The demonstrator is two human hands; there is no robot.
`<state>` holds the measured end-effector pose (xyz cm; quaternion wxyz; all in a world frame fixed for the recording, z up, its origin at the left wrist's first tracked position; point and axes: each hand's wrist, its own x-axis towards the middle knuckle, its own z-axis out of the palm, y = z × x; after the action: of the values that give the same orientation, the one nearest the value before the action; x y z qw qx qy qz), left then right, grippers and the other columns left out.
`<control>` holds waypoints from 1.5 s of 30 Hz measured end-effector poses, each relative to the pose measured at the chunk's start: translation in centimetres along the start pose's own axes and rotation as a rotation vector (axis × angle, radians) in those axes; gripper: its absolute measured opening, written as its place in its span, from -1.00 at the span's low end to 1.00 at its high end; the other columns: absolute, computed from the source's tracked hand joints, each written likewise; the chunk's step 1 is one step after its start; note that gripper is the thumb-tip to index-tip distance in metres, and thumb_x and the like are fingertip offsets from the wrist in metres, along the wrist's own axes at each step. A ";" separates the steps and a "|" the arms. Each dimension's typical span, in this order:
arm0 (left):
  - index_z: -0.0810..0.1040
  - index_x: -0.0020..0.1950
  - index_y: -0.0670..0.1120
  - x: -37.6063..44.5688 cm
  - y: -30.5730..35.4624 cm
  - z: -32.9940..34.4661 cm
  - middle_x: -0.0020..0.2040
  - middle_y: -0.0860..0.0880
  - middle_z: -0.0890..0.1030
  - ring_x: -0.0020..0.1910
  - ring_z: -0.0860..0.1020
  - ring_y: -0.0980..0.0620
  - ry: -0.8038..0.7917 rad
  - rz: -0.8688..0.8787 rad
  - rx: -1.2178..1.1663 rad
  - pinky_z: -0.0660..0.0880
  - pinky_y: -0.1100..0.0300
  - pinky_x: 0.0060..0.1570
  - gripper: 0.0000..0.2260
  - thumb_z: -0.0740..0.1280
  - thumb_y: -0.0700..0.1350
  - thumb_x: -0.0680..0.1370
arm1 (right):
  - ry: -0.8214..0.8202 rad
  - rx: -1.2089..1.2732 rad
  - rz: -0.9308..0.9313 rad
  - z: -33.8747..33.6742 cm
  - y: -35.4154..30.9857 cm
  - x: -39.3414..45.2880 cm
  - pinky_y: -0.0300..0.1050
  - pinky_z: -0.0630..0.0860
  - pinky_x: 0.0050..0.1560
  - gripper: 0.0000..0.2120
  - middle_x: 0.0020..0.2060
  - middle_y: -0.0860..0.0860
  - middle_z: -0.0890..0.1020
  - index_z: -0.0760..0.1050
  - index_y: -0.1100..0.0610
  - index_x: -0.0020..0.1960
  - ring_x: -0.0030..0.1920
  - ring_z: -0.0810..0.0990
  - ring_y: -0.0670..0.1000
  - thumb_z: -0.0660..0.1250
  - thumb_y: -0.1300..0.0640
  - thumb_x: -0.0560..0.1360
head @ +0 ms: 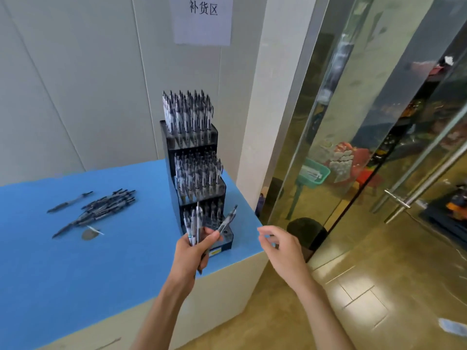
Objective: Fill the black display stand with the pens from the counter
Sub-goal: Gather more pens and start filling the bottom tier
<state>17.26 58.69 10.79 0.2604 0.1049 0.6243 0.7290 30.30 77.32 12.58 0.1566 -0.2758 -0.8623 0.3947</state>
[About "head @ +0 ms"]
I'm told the person's left hand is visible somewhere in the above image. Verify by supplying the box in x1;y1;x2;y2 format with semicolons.
169;226;224;299

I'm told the person's right hand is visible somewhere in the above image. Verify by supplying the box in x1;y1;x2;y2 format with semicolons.
257;226;322;294

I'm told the row of black pens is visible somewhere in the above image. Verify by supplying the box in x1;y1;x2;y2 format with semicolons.
182;199;224;234
162;90;215;146
174;151;224;201

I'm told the pile of black pens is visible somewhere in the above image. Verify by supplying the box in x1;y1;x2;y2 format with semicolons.
46;188;136;239

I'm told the black tiered pen display stand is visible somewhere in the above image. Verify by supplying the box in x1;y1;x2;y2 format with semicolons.
160;120;234;258

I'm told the person's left forearm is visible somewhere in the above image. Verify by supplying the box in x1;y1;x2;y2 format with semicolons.
131;284;190;350

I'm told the black round object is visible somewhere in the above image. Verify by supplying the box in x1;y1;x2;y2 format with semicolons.
286;217;328;252

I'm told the green plastic basket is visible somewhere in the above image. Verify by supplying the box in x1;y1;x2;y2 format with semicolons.
297;158;331;190

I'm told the small round brown disc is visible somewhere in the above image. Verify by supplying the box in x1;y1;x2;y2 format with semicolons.
81;226;105;242

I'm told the blue table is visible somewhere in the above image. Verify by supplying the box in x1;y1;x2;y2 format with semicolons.
0;159;269;350

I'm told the dark goods shelf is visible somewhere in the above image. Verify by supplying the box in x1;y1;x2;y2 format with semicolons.
419;185;467;241

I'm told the white paper scrap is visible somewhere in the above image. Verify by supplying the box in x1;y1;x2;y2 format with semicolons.
437;318;467;338

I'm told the pile of colourful snack packets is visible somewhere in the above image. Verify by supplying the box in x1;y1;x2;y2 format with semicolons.
445;194;467;212

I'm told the steel framed glass partition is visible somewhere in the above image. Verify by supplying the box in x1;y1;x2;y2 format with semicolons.
261;0;402;252

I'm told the frameless glass swing door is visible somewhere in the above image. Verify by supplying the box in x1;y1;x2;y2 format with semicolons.
310;0;467;266

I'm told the white paper sign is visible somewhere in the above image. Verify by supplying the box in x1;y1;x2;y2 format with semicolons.
168;0;234;47

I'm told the long steel door handle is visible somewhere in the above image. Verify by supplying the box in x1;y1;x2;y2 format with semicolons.
370;104;467;214
383;140;467;224

